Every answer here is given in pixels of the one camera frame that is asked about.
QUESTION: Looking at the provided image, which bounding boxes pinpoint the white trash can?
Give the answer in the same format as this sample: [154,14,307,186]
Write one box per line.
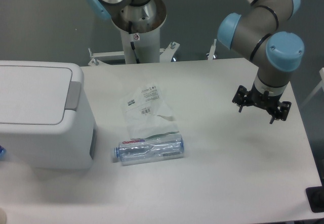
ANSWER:
[1,60,97,169]

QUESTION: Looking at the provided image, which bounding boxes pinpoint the black device at table edge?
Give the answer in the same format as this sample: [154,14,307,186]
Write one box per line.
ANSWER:
[306,186,323,213]

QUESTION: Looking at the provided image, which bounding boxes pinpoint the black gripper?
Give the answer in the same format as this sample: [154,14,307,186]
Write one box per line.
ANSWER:
[232,82,292,124]

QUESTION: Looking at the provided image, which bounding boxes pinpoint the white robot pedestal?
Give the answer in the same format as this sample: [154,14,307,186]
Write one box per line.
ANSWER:
[112,0,167,64]

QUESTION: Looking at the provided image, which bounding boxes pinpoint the clear plastic bag with labels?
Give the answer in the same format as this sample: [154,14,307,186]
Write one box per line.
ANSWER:
[121,82,179,139]

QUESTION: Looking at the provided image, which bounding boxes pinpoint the crushed clear plastic bottle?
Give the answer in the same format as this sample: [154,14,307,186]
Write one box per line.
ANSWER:
[112,134,185,166]

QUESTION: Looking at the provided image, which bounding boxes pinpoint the white base frame with bolts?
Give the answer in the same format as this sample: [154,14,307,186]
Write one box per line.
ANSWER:
[87,38,218,66]

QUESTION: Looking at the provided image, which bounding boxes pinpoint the white frame at right edge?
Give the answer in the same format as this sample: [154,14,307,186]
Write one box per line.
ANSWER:
[300,68,324,109]

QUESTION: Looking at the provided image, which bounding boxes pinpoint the white trash can lid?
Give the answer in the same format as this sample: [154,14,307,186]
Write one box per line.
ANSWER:
[1,66,72,125]

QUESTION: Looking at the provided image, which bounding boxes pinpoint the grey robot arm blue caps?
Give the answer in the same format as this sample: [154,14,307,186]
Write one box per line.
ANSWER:
[86,0,304,121]

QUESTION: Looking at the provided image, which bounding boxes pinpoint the blue object at left edge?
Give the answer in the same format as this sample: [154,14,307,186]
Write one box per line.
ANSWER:
[0,146,6,159]

